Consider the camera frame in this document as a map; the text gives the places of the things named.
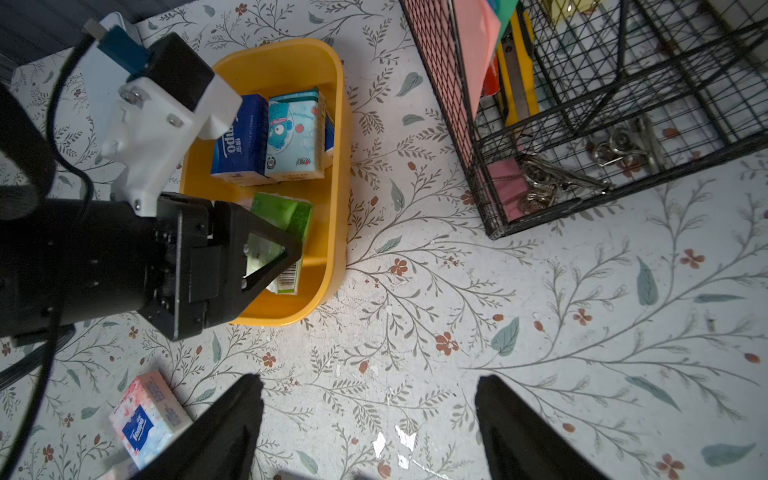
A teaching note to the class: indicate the teal cartoon tissue pack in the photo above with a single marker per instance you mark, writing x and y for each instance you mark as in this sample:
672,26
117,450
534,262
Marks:
296,136

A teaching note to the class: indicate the green tissue pack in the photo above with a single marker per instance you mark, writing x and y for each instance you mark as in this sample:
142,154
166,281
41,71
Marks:
282,240

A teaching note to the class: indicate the dark blue tissue pack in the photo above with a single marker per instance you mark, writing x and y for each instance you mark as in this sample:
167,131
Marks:
329,134
240,153

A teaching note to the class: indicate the yellow utility knife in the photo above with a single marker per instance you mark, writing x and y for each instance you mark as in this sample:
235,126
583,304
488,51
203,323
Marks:
515,56

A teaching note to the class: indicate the metal binder clips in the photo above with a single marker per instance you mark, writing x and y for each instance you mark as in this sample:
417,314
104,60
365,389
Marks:
626,143

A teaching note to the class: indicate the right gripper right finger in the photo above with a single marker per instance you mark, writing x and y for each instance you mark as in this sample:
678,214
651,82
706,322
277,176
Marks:
518,443

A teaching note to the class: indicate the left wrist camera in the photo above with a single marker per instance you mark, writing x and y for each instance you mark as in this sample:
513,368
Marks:
172,97

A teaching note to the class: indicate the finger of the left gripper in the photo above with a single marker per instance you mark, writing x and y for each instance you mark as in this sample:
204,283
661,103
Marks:
266,306

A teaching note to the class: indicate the black wire desk organizer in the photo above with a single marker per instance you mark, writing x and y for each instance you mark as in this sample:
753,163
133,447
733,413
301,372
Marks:
698,69

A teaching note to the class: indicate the pink tissue pack middle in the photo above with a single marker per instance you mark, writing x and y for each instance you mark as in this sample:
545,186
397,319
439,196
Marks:
148,418

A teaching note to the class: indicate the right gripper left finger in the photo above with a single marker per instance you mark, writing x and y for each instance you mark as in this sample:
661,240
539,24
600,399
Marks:
221,443

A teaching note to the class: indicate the yellow storage box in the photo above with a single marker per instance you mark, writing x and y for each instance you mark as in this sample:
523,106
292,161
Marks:
287,67

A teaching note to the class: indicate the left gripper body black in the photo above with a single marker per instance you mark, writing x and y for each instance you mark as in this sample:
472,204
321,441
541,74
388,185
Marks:
167,268

